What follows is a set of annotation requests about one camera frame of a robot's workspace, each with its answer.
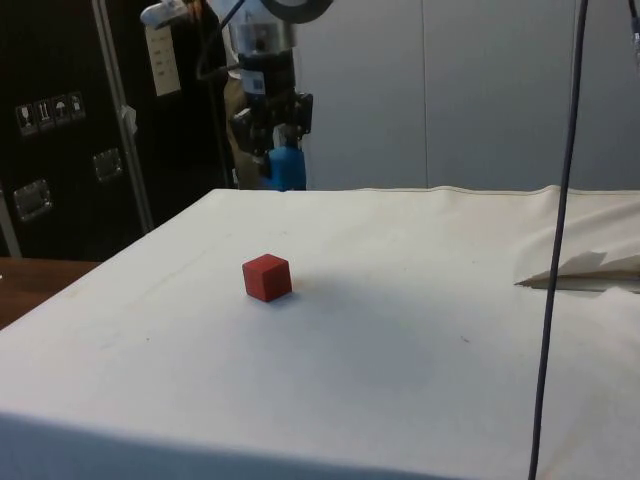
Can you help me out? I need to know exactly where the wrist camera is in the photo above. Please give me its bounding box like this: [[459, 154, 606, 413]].
[[139, 0, 194, 27]]

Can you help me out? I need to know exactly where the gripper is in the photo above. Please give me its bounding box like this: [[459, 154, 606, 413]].
[[230, 49, 316, 167]]

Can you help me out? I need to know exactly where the black cabinet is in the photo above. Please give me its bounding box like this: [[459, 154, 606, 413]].
[[0, 0, 237, 262]]

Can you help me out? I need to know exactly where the black cable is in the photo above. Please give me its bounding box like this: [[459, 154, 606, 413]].
[[527, 0, 590, 480], [196, 0, 246, 81]]

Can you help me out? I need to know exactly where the blue cube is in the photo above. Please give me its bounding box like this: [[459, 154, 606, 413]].
[[264, 144, 307, 193]]

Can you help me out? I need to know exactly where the red cube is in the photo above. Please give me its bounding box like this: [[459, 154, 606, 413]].
[[241, 253, 293, 304]]

